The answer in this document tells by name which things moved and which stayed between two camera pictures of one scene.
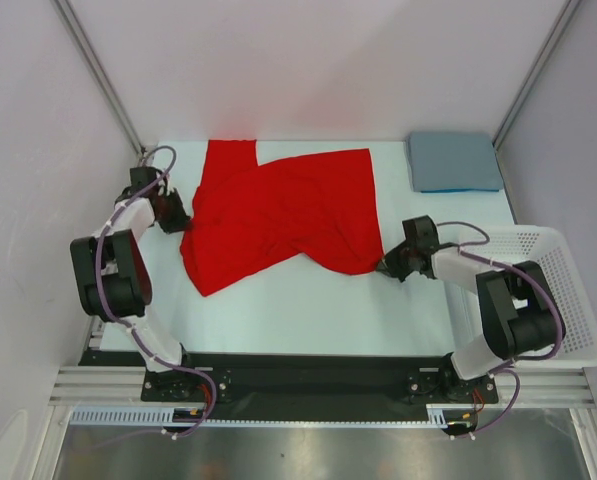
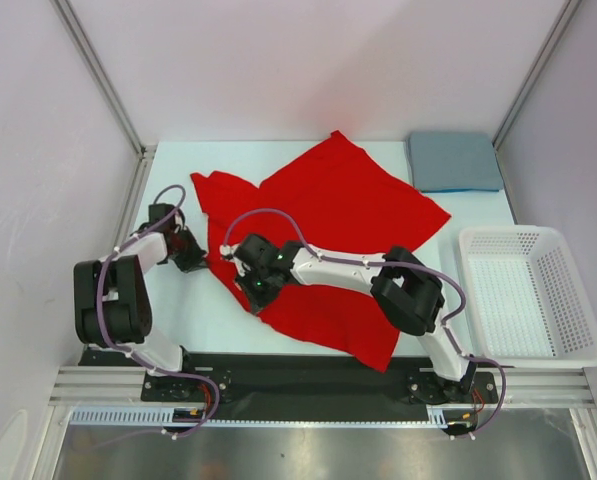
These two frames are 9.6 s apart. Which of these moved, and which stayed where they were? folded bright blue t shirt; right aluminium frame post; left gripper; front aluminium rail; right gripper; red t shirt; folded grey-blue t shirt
Moved: red t shirt; left gripper; right gripper
Stayed: folded bright blue t shirt; right aluminium frame post; folded grey-blue t shirt; front aluminium rail
